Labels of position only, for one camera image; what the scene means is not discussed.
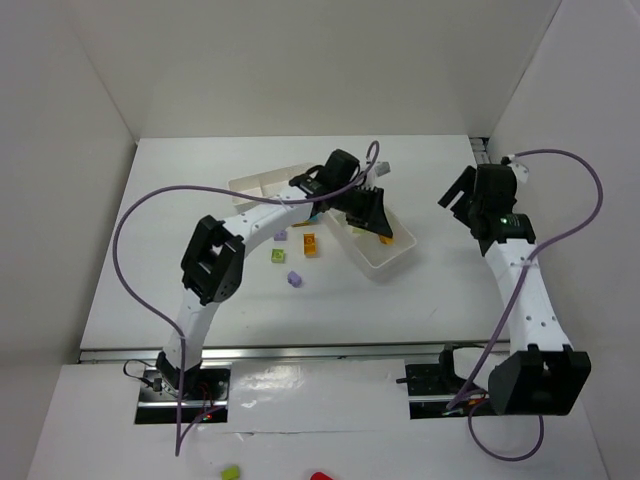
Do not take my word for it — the yellow-green base lego brick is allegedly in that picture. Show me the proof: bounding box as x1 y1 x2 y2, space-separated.
270 248 286 264

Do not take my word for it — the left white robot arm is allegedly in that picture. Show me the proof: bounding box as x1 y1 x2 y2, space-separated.
156 149 393 393

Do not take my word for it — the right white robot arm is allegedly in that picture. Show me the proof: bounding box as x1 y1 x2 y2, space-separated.
438 164 591 416

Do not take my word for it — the right white divided tray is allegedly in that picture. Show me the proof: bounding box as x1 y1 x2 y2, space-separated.
322 207 417 282

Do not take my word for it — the red object at edge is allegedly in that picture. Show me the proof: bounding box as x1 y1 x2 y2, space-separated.
309 470 336 480

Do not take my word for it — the green lego outside workspace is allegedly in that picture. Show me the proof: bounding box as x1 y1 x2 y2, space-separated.
220 465 241 480

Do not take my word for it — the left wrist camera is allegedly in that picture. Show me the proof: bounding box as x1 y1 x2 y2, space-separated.
375 162 391 177

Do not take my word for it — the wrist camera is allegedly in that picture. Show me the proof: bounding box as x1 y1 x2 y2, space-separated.
500 154 529 184
375 162 391 177

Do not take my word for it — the aluminium side rail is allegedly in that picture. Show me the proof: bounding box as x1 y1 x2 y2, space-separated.
469 137 492 164

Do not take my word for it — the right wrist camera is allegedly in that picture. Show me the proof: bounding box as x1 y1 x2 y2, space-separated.
500 154 529 184

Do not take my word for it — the aluminium front rail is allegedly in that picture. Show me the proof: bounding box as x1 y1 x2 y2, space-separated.
78 342 481 364

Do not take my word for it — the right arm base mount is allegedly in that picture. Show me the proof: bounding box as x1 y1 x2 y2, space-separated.
395 344 495 420

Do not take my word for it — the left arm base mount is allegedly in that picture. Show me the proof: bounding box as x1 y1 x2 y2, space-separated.
123 360 231 425

